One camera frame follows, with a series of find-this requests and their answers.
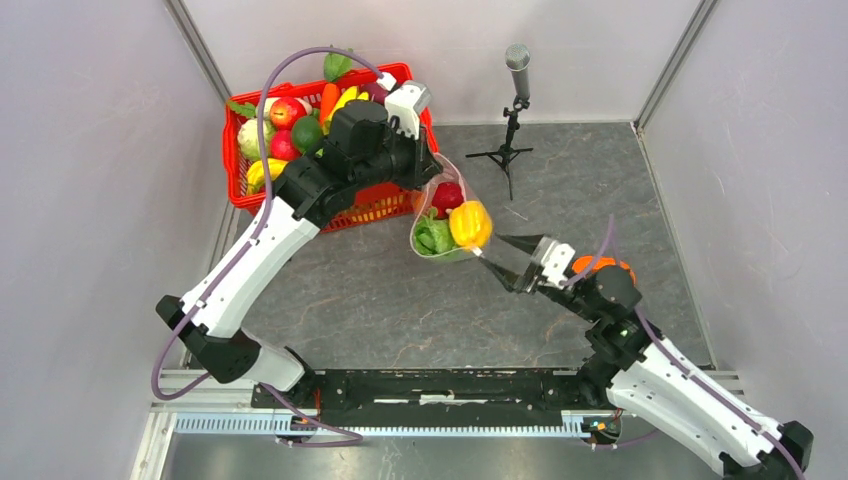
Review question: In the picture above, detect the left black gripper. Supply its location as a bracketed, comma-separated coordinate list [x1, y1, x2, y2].
[354, 119, 444, 192]

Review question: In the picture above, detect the yellow toy bell pepper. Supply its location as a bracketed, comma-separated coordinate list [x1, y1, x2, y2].
[448, 200, 493, 250]

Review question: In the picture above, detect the clear zip top bag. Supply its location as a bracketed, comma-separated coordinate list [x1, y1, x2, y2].
[409, 154, 494, 263]

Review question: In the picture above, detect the toy napa cabbage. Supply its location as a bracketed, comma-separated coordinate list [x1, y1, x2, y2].
[410, 207, 472, 263]

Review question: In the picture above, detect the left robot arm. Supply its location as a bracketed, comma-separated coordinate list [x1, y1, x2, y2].
[156, 100, 441, 408]

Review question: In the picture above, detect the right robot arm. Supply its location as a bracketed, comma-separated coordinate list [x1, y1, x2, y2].
[471, 233, 814, 479]

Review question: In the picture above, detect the yellow toy banana bunch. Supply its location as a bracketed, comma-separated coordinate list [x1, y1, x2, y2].
[322, 87, 370, 133]

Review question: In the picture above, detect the purple toy sweet potato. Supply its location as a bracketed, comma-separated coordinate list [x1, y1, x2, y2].
[359, 82, 391, 105]

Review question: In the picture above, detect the red plastic basket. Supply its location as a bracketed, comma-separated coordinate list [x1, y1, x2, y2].
[221, 62, 439, 233]

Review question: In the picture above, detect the dark green toy avocado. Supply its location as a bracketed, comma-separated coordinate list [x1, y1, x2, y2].
[291, 115, 323, 153]

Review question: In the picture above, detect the orange plastic tape dispenser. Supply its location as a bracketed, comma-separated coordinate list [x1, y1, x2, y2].
[571, 255, 637, 285]

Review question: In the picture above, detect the pink red toy apple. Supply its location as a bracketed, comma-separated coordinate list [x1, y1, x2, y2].
[269, 130, 301, 161]

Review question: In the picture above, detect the toy carrot with leaves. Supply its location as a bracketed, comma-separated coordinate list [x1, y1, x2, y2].
[319, 53, 353, 132]

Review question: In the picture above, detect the black tripod stand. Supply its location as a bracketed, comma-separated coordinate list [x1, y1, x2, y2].
[465, 96, 534, 200]

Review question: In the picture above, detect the green white toy cabbage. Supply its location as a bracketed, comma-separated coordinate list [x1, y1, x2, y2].
[237, 118, 276, 161]

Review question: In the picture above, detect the grey microphone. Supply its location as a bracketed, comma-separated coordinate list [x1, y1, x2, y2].
[505, 43, 531, 101]

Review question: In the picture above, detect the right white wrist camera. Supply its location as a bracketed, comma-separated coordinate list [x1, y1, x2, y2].
[531, 236, 576, 289]

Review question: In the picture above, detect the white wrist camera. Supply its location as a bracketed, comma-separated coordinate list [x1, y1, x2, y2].
[376, 71, 432, 140]
[531, 236, 576, 289]

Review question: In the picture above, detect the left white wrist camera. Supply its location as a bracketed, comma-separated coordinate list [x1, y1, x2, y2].
[376, 71, 432, 140]

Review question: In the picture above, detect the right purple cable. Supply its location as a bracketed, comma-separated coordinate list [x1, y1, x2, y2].
[563, 213, 806, 480]

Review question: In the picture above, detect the purple cable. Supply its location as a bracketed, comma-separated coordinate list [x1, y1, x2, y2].
[150, 46, 399, 448]
[563, 213, 806, 480]

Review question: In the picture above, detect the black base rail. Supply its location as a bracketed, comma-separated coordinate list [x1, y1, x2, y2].
[284, 368, 621, 428]

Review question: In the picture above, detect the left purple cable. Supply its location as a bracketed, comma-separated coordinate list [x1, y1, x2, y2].
[150, 46, 399, 448]

